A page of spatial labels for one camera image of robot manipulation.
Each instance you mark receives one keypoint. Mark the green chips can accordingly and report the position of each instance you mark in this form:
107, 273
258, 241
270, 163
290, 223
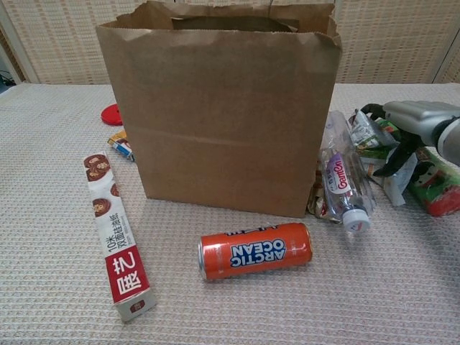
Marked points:
435, 183

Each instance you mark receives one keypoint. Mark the transparent plastic bottle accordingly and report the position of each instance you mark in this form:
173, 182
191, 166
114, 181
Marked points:
341, 179

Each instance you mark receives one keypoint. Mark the yellow snack packet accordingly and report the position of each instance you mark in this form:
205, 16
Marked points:
122, 145

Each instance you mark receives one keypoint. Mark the long baking paper box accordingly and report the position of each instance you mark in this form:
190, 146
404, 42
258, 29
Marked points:
115, 233

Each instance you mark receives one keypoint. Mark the beige folding screen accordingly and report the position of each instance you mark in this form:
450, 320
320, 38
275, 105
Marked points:
388, 43

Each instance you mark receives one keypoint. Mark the brown paper bag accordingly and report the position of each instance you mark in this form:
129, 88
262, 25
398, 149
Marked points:
215, 125

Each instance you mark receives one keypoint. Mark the white woven tablecloth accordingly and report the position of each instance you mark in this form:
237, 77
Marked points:
54, 215

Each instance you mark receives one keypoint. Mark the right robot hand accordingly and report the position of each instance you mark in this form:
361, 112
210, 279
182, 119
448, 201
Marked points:
420, 116

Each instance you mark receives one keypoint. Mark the silver snack wrapper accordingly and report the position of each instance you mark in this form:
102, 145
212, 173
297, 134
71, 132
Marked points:
359, 133

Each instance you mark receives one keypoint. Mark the orange soda can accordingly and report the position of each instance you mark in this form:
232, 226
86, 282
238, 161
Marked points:
251, 251

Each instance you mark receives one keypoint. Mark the red plastic disc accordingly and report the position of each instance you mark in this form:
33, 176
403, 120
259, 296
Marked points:
109, 115

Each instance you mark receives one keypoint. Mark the gold red snack bag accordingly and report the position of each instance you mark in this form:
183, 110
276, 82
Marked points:
320, 205

